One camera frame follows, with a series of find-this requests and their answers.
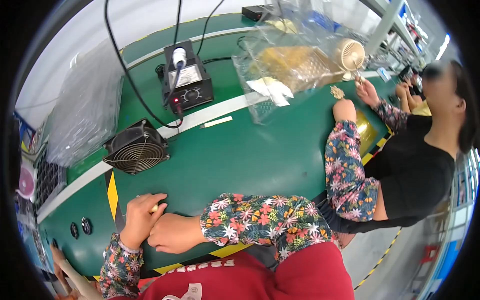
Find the small blue white device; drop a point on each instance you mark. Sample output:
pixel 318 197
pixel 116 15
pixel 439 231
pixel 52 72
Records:
pixel 383 74

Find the person's right hand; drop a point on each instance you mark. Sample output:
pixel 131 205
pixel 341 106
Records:
pixel 176 230

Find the person's right fingers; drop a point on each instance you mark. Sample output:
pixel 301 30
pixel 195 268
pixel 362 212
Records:
pixel 156 243

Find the shiny yellow bag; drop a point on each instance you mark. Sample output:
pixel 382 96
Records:
pixel 365 131

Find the person's body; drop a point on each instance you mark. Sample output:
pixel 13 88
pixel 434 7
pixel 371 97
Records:
pixel 262 277

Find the black square extractor fan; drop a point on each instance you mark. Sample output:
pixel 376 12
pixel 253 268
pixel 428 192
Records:
pixel 137 149

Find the white flat strip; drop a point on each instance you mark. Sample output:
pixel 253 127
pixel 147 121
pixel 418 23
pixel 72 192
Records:
pixel 217 122

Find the blue white storage shelf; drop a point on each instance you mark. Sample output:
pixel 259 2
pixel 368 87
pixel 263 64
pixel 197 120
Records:
pixel 463 210

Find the black grid tray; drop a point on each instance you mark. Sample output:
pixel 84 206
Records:
pixel 48 180

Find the black soldering station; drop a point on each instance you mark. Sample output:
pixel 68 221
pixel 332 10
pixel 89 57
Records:
pixel 189 86

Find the person's left hand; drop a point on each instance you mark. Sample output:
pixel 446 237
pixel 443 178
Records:
pixel 137 221

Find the pink round fan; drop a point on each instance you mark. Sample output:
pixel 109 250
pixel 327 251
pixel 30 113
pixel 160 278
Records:
pixel 26 183

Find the small black box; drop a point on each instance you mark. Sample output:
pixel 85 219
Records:
pixel 254 12

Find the clear plastic bag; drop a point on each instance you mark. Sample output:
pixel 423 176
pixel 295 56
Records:
pixel 300 41

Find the small beige desk fan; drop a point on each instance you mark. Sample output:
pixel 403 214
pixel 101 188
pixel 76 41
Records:
pixel 350 56

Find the white cloth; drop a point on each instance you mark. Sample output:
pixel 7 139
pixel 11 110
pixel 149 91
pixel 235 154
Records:
pixel 270 90

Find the grey metal shelf rack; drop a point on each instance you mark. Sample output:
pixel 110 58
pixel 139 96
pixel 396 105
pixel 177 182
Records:
pixel 397 26

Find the red stool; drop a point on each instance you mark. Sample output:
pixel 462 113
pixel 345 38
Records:
pixel 430 255

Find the small gold part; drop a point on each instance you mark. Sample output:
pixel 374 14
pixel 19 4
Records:
pixel 337 92

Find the stack of clear plastic trays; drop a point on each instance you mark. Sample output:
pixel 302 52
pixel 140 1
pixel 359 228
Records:
pixel 86 107

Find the yellow parts tray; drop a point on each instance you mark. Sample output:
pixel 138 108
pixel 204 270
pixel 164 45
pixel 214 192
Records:
pixel 296 67

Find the white blue soldering iron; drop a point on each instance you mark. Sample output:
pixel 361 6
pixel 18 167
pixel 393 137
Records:
pixel 179 58

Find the small beige part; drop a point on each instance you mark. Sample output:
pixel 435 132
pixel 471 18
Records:
pixel 153 208

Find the black round knob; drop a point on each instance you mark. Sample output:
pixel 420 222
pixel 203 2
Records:
pixel 86 226
pixel 74 230

